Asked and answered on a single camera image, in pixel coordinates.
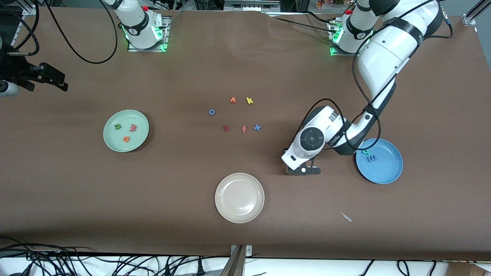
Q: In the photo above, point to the blue foam letter m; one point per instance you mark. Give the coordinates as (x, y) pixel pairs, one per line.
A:
(372, 158)

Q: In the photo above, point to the brown cardboard box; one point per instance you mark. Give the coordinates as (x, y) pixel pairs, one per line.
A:
(468, 270)

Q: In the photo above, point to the black power plug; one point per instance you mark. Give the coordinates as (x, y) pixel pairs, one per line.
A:
(199, 269)

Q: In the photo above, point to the silver metal device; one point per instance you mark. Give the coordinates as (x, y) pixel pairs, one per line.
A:
(251, 4)

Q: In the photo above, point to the blue plate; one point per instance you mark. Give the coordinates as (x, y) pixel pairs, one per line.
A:
(383, 170)

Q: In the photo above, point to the white perforated rail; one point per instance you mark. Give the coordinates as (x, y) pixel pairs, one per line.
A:
(18, 32)

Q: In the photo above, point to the grey metal bracket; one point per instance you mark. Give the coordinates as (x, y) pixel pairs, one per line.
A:
(238, 260)

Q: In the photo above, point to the green plate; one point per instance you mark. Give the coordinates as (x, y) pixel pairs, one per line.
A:
(134, 145)

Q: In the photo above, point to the pink foam letter w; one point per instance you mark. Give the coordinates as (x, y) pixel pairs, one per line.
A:
(133, 128)

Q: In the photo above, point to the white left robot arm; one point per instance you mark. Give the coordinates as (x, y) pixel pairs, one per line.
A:
(387, 53)

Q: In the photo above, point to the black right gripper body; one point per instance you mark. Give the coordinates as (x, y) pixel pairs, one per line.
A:
(14, 69)

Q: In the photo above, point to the aluminium frame profile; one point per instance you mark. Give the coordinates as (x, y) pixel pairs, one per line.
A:
(471, 18)

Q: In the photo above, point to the small white tape scrap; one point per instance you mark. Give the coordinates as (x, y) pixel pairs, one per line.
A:
(347, 218)

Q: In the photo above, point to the beige plate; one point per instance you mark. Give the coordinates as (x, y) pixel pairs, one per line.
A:
(239, 197)

